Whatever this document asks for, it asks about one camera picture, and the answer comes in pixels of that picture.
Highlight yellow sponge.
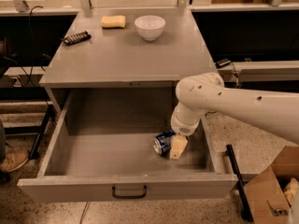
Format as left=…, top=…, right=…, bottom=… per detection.
left=101, top=15, right=126, bottom=28

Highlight black cable left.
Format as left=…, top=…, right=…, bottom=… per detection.
left=0, top=6, right=52, bottom=89

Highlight black table leg left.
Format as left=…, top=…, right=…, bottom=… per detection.
left=29, top=105, right=53, bottom=160

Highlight brown cardboard box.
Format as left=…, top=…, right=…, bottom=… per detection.
left=244, top=147, right=299, bottom=224

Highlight black drawer handle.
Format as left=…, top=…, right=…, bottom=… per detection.
left=111, top=186, right=148, bottom=200

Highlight grey open top drawer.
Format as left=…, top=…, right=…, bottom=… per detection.
left=18, top=87, right=237, bottom=203

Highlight grey cabinet counter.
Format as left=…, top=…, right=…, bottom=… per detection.
left=39, top=7, right=222, bottom=116

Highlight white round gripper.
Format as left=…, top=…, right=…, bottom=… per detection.
left=170, top=103, right=206, bottom=161

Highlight dark snack bar packet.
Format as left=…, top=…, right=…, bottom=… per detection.
left=63, top=31, right=92, bottom=46

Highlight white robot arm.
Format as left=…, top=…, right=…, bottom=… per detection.
left=171, top=72, right=299, bottom=144

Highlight brown shoe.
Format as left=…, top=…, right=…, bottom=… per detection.
left=0, top=149, right=29, bottom=173

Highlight small black device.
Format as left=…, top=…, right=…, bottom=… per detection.
left=215, top=59, right=231, bottom=69

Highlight black metal bar stand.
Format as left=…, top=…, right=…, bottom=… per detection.
left=226, top=144, right=253, bottom=222

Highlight white ceramic bowl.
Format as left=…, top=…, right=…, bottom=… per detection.
left=135, top=15, right=165, bottom=41

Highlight blue pepsi can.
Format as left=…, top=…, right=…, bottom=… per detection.
left=153, top=130, right=175, bottom=155

